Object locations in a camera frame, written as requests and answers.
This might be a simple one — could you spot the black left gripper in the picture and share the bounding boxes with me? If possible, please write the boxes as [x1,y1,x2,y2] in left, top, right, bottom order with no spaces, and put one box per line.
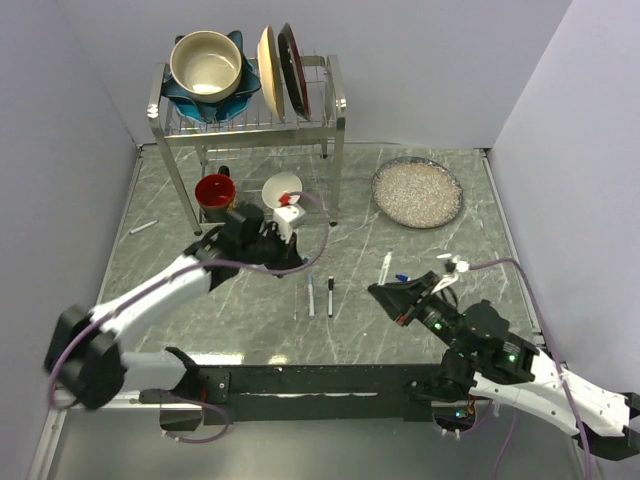
[238,221,305,278]

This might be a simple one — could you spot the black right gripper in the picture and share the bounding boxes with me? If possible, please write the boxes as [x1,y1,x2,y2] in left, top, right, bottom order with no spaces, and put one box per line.
[365,269,469,355]

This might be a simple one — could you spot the small pen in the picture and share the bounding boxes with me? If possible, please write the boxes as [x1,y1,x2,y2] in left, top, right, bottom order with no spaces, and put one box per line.
[377,251,392,285]

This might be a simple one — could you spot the white marker with purple tip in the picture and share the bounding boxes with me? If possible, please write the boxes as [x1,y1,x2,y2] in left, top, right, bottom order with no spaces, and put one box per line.
[307,274,316,319]

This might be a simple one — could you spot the thin white pen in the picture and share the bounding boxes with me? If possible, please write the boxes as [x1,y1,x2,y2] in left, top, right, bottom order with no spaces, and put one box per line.
[327,276,335,318]

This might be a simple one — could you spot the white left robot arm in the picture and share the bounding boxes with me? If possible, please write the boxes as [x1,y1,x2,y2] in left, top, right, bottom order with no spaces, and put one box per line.
[44,204,305,410]

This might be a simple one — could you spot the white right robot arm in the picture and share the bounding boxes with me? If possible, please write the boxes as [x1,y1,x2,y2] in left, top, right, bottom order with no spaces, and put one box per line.
[368,272,639,461]

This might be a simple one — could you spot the grey pen at left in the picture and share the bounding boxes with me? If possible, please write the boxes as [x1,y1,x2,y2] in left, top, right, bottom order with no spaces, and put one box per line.
[129,219,159,235]

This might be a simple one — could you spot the white ceramic bowl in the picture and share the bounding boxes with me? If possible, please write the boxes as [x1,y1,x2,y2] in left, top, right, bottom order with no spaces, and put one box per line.
[261,172,302,209]

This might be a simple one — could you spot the red and black mug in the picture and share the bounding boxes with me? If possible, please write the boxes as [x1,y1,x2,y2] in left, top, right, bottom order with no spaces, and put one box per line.
[195,165,237,223]

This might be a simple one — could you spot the speckled brown plate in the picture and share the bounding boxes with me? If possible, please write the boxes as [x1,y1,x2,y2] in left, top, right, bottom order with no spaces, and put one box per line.
[372,156,463,229]

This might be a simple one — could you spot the steel dish rack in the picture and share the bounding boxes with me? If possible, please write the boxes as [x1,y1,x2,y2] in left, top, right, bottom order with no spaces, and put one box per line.
[146,54,347,235]

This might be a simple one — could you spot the blue flower-shaped dish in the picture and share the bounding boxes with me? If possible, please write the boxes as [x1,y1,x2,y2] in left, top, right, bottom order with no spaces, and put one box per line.
[161,30,261,124]

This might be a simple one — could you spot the cream upright plate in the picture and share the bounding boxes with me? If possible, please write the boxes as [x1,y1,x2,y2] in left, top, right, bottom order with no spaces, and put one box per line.
[257,25,284,122]

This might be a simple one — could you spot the dark red upright plate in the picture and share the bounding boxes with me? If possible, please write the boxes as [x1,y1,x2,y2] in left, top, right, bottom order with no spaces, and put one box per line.
[277,23,311,121]

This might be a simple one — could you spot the large beige bowl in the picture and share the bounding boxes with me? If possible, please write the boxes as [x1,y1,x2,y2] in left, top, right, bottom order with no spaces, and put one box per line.
[169,31,243,103]

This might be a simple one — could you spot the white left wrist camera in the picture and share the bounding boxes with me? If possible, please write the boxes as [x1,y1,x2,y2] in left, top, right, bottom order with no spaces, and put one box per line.
[273,193,306,244]

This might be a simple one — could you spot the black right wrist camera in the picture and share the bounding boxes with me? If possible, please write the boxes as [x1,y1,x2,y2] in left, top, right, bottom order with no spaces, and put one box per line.
[432,253,470,294]

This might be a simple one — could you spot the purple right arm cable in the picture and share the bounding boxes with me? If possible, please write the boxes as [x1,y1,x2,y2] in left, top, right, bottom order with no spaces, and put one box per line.
[469,257,599,480]

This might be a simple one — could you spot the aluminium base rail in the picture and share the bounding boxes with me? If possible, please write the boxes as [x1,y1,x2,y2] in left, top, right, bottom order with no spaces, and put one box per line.
[24,367,601,480]

